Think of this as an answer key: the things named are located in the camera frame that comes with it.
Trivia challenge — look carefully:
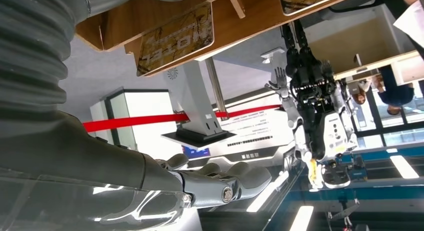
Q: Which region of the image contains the wooden card slot rack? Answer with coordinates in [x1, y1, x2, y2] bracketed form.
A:
[75, 0, 365, 78]

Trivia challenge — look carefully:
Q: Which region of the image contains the person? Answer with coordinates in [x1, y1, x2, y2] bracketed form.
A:
[377, 0, 424, 60]
[346, 75, 373, 105]
[372, 65, 416, 116]

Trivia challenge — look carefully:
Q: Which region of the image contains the red barrier belt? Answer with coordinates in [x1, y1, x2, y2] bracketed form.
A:
[82, 104, 282, 134]

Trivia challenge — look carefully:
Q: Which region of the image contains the white glass display cabinet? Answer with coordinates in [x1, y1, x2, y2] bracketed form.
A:
[89, 87, 180, 161]

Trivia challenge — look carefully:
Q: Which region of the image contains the silver kiosk stand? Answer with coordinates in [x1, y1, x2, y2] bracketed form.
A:
[161, 60, 238, 149]

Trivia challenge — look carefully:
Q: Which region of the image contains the humanoid robot on stand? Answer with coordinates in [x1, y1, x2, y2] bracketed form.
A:
[264, 19, 360, 191]

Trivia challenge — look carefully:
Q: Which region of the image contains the white raised shelf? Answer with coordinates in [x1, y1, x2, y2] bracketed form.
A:
[390, 50, 424, 87]

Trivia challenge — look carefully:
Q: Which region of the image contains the chrome stanchion post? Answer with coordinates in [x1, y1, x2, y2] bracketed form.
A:
[204, 56, 230, 122]

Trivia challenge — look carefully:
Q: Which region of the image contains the blue steel gantry frame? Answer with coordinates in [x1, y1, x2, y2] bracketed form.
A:
[281, 146, 424, 204]

